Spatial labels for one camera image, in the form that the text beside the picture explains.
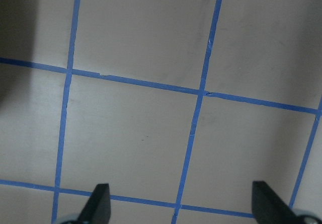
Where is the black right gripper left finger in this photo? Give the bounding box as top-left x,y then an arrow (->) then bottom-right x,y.
75,183 -> 111,224

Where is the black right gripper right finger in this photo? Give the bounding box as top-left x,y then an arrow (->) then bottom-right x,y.
252,181 -> 302,224

